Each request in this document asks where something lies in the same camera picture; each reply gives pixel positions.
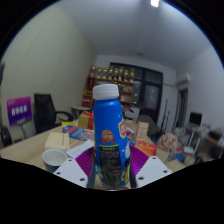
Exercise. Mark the white paper sheet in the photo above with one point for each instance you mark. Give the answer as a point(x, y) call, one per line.
point(79, 149)

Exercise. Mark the black bag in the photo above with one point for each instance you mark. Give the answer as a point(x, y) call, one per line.
point(4, 136)

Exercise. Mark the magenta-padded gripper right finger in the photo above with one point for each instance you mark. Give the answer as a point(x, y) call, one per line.
point(141, 161)

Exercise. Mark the black office chair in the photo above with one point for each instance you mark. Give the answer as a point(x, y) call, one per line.
point(45, 111)

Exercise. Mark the orange book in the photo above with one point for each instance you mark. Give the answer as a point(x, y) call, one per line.
point(146, 148)

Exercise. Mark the yellow gift box red ribbon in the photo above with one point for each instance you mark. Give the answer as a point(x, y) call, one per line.
point(86, 120)

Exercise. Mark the purple sign board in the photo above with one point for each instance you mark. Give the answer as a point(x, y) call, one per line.
point(19, 110)

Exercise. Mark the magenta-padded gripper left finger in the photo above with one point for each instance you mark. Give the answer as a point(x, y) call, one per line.
point(85, 160)

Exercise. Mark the upright card stand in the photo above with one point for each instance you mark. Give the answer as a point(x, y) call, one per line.
point(141, 131)

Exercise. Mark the blue white-capped drink bottle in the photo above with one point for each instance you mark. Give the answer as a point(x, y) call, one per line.
point(110, 133)

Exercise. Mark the black mug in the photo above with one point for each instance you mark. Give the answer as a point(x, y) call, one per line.
point(53, 159)

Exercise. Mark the computer monitor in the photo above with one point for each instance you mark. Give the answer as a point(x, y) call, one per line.
point(195, 118)

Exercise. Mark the small pale yellow notebook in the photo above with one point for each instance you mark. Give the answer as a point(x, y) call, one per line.
point(57, 141)

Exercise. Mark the black framed glass door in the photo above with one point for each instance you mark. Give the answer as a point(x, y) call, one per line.
point(150, 91)

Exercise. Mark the cluttered wooden side desk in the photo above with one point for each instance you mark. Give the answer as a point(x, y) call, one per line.
point(213, 140)

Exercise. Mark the white wall air conditioner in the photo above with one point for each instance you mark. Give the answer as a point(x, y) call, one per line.
point(182, 83)

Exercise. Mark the pink flowers in white pot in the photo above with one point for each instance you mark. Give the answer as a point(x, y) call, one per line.
point(167, 143)

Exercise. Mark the wooden shelf unit with trophies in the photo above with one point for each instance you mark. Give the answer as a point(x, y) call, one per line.
point(126, 91)

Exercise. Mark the colourful printed book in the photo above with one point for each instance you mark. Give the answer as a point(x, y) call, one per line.
point(78, 132)

